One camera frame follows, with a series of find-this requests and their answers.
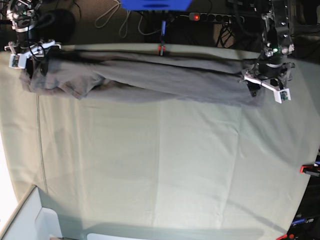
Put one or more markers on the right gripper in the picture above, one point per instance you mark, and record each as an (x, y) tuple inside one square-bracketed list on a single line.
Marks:
[(37, 50)]

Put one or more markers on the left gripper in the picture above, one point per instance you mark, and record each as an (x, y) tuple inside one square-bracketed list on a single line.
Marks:
[(273, 77)]

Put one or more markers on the grey t-shirt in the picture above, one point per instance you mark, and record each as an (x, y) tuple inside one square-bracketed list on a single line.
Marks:
[(141, 78)]

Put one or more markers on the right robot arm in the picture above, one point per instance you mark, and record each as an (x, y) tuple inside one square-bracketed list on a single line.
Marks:
[(27, 21)]

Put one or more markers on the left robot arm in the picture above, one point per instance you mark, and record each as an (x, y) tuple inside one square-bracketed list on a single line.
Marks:
[(276, 42)]

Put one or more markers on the black power strip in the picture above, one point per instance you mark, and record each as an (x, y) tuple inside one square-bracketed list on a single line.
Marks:
[(212, 18)]

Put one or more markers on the red black clamp right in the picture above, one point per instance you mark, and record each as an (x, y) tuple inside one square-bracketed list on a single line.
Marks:
[(311, 169)]

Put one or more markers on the red black clamp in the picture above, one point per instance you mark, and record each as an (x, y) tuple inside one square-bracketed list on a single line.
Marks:
[(161, 47), (311, 169)]

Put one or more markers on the red black clamp middle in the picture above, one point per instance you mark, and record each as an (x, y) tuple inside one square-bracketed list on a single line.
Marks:
[(161, 47)]

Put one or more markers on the blue plastic object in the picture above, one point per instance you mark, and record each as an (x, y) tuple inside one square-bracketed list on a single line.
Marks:
[(155, 5)]

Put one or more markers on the green table cloth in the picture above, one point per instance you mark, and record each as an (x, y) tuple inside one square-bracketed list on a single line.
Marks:
[(168, 170)]

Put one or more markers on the red clamp bottom right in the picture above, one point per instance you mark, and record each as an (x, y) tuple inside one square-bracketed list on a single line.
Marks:
[(286, 237)]

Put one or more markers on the white bin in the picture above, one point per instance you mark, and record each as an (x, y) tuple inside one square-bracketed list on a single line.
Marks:
[(31, 221)]

